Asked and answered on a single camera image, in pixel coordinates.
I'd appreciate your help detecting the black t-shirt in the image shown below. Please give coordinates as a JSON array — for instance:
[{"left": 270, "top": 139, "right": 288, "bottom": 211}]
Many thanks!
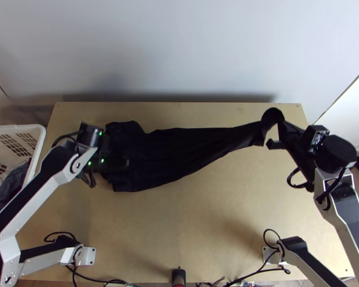
[{"left": 103, "top": 107, "right": 285, "bottom": 193}]

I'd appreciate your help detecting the white laundry basket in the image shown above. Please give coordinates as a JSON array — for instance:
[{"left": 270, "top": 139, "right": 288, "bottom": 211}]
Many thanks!
[{"left": 0, "top": 124, "right": 47, "bottom": 210}]

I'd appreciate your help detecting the heap of clothes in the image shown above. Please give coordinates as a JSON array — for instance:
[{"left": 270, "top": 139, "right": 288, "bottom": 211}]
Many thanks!
[{"left": 0, "top": 160, "right": 32, "bottom": 223}]

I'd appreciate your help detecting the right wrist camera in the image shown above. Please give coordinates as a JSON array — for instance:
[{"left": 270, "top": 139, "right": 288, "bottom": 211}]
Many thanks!
[{"left": 306, "top": 125, "right": 330, "bottom": 154}]

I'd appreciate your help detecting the black cable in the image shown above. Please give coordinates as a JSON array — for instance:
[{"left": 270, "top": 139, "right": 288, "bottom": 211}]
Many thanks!
[
  {"left": 227, "top": 228, "right": 292, "bottom": 285},
  {"left": 43, "top": 231, "right": 79, "bottom": 246},
  {"left": 287, "top": 167, "right": 315, "bottom": 189}
]

